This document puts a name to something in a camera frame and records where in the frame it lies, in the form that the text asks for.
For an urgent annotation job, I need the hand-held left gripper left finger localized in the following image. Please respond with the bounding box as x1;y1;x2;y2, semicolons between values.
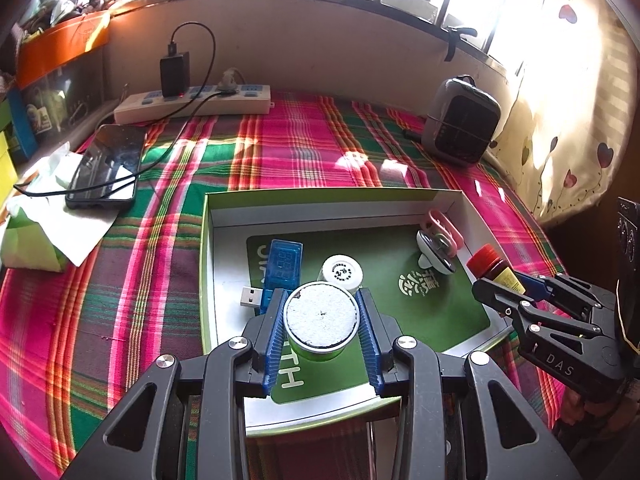
62;287;281;480

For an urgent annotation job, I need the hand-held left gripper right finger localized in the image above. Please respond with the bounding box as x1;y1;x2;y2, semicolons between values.
357;287;583;480

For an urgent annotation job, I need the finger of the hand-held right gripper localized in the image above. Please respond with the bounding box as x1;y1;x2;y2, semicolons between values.
472;278;603;343
512;270;620;313

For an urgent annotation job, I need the brown bottle red cap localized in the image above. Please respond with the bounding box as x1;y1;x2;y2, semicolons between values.
467;244;526;296

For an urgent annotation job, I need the green suction cup white top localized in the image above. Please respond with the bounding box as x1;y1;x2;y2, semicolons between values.
282;281;361;365

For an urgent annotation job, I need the small white round cap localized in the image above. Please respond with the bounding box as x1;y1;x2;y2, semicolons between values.
321;255;364;295

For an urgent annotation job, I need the black white oval gadget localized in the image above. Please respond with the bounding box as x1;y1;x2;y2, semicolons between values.
416;230;457;275

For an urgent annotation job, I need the blue transparent usb tester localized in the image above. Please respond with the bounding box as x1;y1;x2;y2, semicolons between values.
242;239;306;317

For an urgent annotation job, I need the green cardboard box tray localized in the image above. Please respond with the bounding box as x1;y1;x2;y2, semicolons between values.
199;187;521;438

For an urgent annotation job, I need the pink carabiner clip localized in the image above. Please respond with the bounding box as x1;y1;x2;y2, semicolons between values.
422;208;467;251

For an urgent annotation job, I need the plaid blanket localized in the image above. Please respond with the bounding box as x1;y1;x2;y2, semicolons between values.
0;92;571;480

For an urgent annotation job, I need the cream heart print curtain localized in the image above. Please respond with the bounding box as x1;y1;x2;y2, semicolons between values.
487;0;631;226

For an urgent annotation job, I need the grey black small heater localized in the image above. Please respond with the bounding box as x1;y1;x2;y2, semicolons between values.
421;75;502;166

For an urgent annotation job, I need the white tissue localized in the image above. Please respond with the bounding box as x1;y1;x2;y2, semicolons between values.
5;142;118;267

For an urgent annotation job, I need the black smartphone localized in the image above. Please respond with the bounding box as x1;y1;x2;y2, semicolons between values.
66;124;147;209

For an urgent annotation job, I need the white power strip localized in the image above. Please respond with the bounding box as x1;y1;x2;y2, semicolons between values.
114;84;273;125

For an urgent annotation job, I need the black power adapter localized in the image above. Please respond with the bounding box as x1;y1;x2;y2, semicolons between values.
160;51;192;97

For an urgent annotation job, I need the clear plastic storage box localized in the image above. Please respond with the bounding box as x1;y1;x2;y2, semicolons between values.
25;45;108;136

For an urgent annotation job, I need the orange box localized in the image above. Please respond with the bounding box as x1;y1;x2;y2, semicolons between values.
17;10;111;88

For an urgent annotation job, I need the pile of clutter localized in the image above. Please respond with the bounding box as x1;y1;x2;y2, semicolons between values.
10;0;121;36

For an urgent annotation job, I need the black strap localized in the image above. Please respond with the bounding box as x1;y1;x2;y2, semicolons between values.
442;25;478;63

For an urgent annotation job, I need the black charging cable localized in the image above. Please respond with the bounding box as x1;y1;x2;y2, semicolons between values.
14;21;236;196

